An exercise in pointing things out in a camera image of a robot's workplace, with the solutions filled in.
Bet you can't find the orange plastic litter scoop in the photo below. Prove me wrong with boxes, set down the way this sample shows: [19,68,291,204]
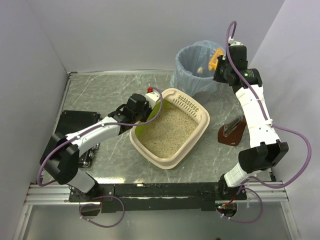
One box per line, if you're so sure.
[208,47,224,71]

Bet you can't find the beige green litter box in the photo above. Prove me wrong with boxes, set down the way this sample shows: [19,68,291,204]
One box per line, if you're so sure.
[129,88,210,170]

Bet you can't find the brown wooden metronome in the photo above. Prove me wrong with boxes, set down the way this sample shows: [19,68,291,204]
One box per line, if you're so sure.
[217,115,247,147]

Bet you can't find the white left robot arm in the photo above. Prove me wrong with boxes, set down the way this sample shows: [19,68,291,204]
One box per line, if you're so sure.
[39,91,162,193]

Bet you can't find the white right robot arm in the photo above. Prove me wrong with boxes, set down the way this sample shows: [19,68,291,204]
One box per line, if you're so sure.
[212,39,289,199]

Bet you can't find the beige cat litter pellets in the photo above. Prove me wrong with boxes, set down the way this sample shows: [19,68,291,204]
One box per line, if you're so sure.
[135,102,198,159]

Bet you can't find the grey bin with blue bag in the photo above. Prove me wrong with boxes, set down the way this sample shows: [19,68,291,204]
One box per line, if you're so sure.
[170,40,225,105]

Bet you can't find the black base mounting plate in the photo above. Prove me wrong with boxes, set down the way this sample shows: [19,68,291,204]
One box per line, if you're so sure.
[68,181,247,213]

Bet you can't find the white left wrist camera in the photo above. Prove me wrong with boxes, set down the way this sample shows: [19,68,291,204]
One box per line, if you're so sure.
[144,87,161,106]

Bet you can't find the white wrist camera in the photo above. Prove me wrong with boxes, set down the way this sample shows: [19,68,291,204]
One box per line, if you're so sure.
[144,87,161,106]
[228,36,243,47]

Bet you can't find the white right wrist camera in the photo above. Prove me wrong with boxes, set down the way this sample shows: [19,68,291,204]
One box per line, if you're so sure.
[228,36,243,47]

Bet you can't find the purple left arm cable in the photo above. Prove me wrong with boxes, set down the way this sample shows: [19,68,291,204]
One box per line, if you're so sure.
[36,86,164,228]

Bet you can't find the aluminium frame rail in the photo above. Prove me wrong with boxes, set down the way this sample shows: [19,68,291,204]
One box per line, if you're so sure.
[24,182,289,206]

